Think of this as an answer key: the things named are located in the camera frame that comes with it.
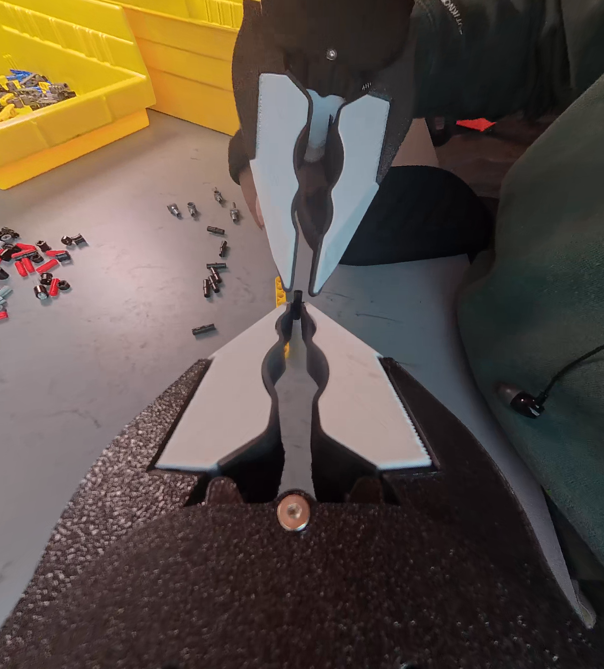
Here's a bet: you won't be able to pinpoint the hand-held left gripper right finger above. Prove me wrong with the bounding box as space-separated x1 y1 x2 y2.
301 303 434 505

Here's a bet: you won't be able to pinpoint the yellow plastic bin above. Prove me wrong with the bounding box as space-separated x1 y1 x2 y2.
108 0 246 138
0 0 157 191

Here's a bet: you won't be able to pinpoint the pile of red black lego pieces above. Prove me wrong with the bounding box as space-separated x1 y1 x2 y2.
0 225 89 333

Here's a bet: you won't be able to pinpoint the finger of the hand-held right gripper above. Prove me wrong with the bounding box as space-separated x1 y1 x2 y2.
250 71 312 293
307 93 392 298

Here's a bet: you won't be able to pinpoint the black cable with plug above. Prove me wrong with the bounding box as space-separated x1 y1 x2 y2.
497 333 604 420

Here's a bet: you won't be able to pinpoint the black bumpy cushion pad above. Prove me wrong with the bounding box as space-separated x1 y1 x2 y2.
341 166 494 268

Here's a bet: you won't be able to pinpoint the pile of grey blue lego pieces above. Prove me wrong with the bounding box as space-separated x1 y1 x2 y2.
0 68 78 132

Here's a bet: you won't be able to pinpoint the black lego pins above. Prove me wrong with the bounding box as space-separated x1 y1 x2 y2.
191 225 230 337

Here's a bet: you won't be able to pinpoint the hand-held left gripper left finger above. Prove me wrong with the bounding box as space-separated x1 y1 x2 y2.
153 303 296 505

